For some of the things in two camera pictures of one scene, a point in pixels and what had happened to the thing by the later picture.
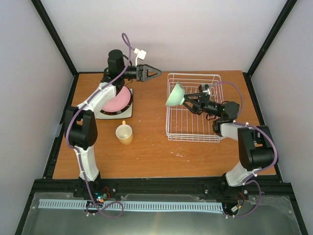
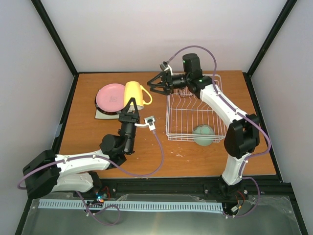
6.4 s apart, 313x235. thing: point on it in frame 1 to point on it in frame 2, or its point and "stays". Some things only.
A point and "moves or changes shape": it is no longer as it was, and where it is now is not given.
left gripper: [142, 75] to [125, 116]
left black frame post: [56, 37] stays
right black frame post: [270, 37] stays
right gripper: [201, 104] to [167, 89]
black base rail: [270, 187] stays
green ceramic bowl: [177, 97] to [203, 129]
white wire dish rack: [183, 125] stays
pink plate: [120, 102] stays
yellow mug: [123, 133] moves or changes shape
